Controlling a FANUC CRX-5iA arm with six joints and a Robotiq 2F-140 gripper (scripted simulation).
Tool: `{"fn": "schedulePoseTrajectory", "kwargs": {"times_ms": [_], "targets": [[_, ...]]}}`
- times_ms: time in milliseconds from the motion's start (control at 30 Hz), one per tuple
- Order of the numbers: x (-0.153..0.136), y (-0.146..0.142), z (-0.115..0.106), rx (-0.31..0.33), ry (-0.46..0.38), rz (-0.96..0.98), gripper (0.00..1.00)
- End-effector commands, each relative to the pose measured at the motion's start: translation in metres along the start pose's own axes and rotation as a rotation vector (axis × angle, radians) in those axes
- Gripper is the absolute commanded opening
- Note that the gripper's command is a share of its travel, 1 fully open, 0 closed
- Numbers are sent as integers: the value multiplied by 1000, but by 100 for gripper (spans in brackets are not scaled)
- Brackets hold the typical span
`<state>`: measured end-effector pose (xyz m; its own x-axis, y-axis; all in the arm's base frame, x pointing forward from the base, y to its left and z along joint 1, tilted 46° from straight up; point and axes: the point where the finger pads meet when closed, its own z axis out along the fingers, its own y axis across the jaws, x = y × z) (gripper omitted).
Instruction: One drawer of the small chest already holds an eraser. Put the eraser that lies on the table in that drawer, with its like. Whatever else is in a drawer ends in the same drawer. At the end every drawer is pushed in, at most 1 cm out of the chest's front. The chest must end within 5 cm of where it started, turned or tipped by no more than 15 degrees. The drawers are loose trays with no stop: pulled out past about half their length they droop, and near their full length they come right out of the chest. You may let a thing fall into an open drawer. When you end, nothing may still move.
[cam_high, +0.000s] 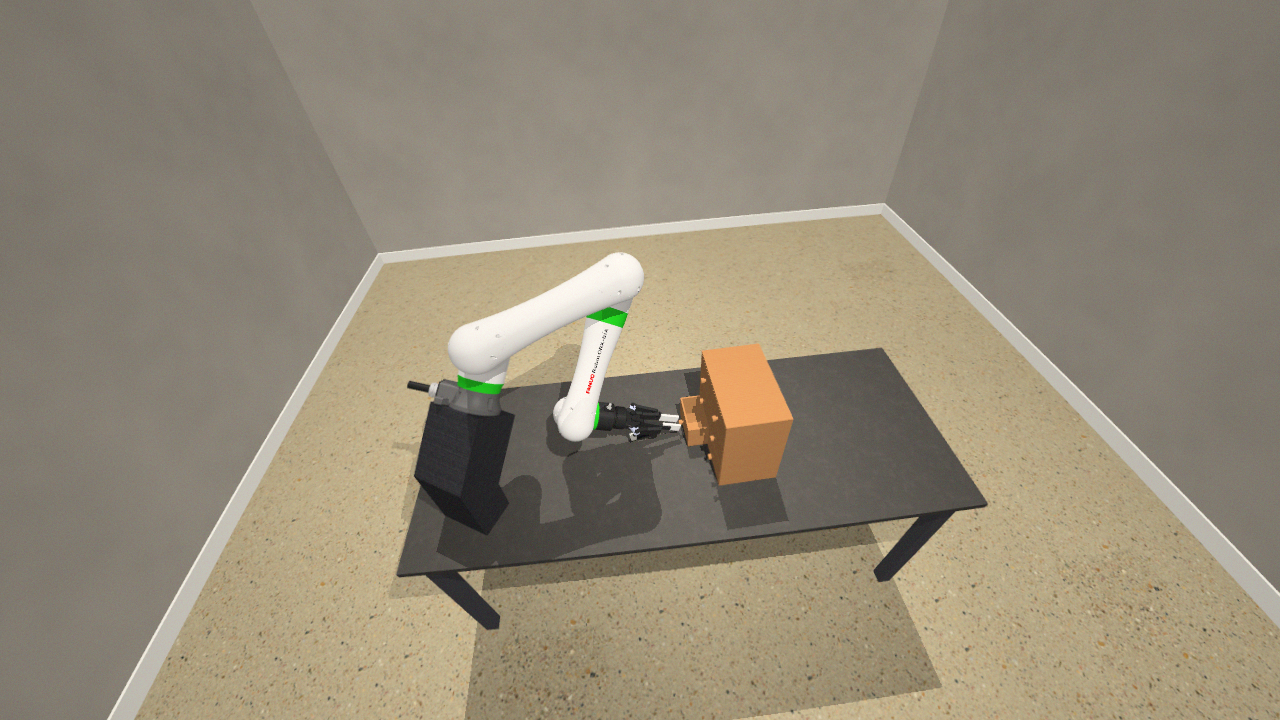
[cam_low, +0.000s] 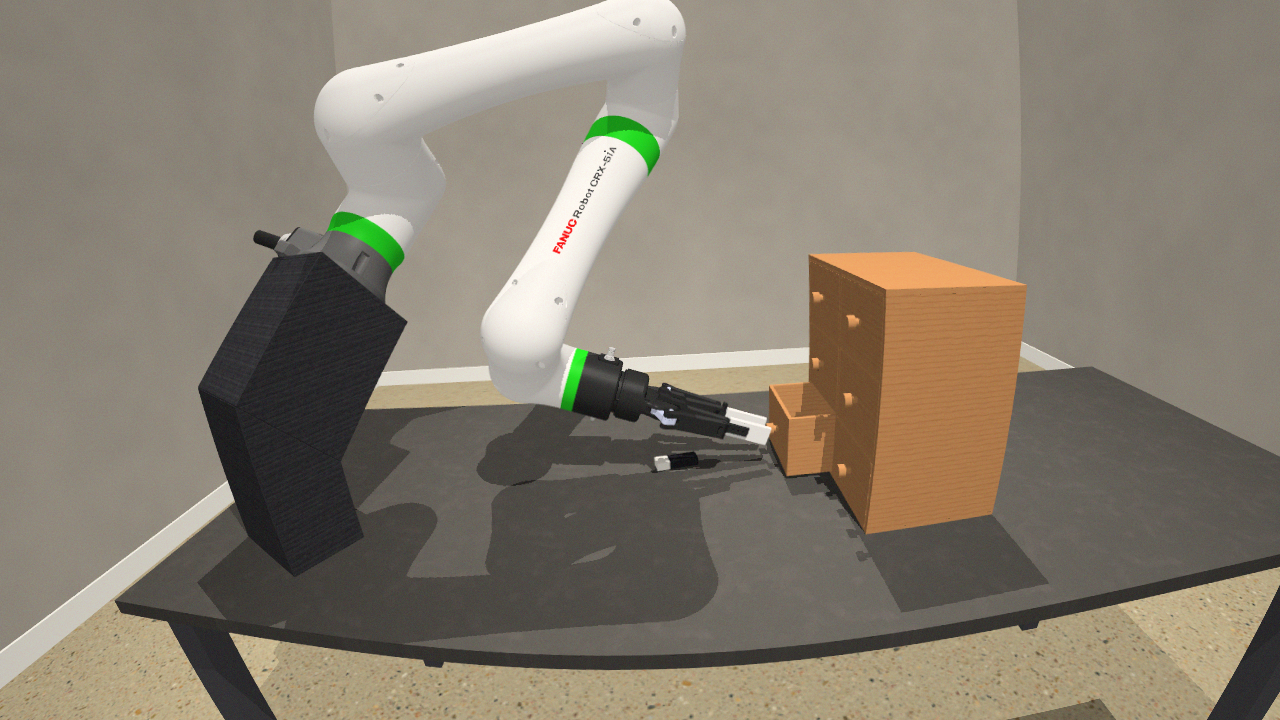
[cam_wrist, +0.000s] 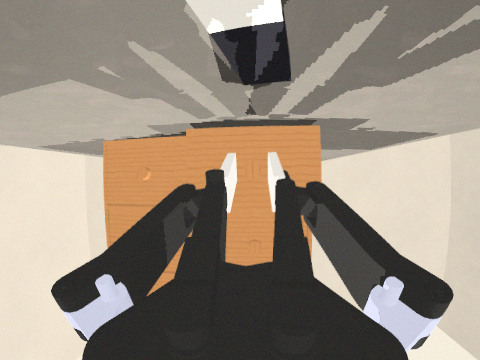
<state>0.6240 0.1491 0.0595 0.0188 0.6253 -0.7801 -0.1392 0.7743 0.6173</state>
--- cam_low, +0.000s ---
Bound orange wooden chest of drawers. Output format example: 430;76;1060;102
809;252;1027;534

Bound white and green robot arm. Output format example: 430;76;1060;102
253;0;686;421

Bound wooden drawer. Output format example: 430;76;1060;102
810;323;838;409
832;419;873;527
765;382;836;477
841;275;884;375
810;261;840;340
838;351;881;457

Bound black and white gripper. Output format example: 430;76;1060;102
613;369;771;445

